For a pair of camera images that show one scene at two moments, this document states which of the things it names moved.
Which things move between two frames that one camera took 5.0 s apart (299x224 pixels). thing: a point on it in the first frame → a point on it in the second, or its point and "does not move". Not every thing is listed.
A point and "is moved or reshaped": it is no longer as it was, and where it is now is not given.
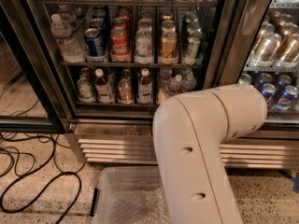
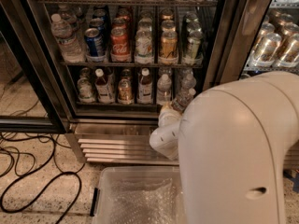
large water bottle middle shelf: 70,49 does not move
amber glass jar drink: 125,94 does not move
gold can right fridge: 266,49 does not move
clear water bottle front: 174,86 is moved or reshaped
